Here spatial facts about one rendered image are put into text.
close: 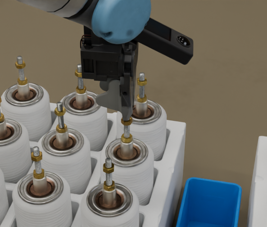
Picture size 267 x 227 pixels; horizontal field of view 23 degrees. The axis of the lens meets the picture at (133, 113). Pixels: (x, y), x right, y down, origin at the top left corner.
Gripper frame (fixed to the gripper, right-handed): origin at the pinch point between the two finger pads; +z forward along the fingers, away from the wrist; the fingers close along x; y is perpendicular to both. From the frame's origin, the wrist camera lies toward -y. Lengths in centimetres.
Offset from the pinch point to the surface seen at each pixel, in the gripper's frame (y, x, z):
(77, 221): 7.8, 10.6, 16.4
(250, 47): -25, -76, 34
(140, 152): -1.8, -0.2, 9.0
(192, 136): -11, -35, 34
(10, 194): 21.5, 4.4, 17.7
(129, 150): 0.0, 0.9, 7.9
